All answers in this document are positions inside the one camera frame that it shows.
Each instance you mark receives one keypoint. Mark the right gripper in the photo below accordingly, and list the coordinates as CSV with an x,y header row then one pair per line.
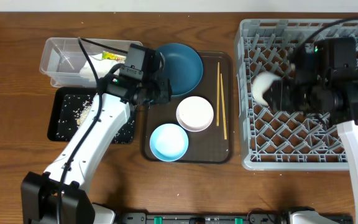
x,y
278,97

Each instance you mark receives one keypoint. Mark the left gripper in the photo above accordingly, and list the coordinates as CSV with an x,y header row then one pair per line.
x,y
166,97

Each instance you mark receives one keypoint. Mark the white cup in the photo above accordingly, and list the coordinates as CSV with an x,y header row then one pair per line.
x,y
261,84

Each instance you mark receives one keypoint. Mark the white tissue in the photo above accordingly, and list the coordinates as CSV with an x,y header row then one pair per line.
x,y
102,66

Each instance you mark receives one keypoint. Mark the yellow green snack wrapper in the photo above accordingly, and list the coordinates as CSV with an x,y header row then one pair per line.
x,y
112,56

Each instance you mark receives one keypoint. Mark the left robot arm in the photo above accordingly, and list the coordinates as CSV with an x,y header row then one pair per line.
x,y
60,193

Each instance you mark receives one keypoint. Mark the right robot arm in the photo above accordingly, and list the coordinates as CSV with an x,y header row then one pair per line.
x,y
326,81

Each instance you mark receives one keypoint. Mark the grey dishwasher rack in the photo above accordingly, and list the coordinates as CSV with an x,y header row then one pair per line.
x,y
280,140

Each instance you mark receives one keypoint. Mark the black waste tray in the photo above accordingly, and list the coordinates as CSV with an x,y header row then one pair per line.
x,y
60,93

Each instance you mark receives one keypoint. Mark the dark blue plate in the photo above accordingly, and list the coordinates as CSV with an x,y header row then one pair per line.
x,y
182,66

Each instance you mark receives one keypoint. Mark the light blue bowl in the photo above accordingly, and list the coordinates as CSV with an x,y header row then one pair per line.
x,y
169,142

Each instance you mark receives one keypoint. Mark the left wooden chopstick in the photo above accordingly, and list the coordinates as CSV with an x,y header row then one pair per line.
x,y
218,94

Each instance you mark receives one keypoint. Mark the wooden chopstick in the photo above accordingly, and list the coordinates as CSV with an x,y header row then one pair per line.
x,y
223,105
218,94

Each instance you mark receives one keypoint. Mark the right wooden chopstick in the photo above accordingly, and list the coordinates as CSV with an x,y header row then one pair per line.
x,y
223,105

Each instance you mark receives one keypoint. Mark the dark brown serving tray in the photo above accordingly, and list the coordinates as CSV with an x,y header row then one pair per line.
x,y
215,144

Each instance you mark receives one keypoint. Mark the spilled rice grains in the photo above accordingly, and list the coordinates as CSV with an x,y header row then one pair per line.
x,y
72,113

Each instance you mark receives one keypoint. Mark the clear plastic bin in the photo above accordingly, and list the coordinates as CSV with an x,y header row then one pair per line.
x,y
62,59

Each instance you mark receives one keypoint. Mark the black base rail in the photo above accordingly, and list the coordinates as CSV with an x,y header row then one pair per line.
x,y
142,218

